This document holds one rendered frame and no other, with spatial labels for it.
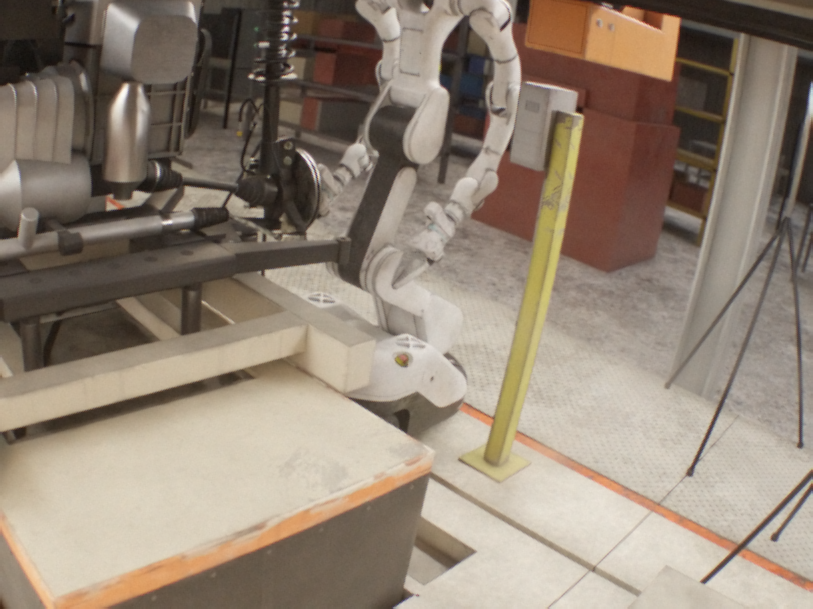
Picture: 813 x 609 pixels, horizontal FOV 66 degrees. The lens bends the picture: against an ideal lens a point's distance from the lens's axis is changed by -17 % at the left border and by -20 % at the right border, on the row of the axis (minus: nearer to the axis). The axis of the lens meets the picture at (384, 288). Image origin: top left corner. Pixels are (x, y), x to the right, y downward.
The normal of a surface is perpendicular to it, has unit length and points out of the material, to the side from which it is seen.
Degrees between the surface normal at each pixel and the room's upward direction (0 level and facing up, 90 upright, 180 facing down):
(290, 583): 90
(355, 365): 90
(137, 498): 0
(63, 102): 76
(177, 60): 90
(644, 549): 0
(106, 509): 0
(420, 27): 95
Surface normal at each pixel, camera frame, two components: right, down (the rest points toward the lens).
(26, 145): 0.51, 0.37
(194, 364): 0.70, 0.34
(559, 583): 0.14, -0.93
